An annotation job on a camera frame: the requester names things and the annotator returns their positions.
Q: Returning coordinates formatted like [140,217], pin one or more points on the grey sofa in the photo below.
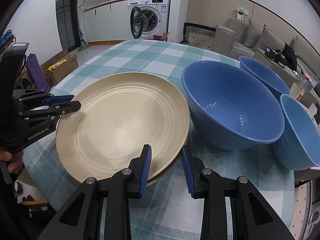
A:
[235,38]

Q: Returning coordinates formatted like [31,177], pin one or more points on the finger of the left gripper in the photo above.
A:
[58,98]
[65,108]

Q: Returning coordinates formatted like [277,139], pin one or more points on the white washing machine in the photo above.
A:
[149,19]

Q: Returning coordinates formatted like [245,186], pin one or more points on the brown cardboard box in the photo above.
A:
[59,67]

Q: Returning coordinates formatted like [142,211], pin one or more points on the beige plate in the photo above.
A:
[165,171]
[119,114]

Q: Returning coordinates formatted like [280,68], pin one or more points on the white kitchen counter cabinet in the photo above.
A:
[108,22]

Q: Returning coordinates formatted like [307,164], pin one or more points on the blue bowl large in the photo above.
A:
[230,108]

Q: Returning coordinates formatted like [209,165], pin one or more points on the person's left hand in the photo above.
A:
[15,160]

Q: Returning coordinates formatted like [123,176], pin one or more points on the grey side cabinet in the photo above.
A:
[289,78]

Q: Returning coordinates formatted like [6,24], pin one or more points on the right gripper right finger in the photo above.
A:
[252,216]

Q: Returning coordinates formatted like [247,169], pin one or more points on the red cardboard box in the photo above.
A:
[162,37]

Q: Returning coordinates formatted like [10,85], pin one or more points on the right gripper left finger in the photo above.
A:
[107,200]

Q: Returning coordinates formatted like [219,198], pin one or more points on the dark glass door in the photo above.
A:
[67,24]

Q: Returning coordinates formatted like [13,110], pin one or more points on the black patterned playpen mat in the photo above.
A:
[191,29]

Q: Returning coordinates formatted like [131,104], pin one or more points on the purple bag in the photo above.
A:
[36,73]

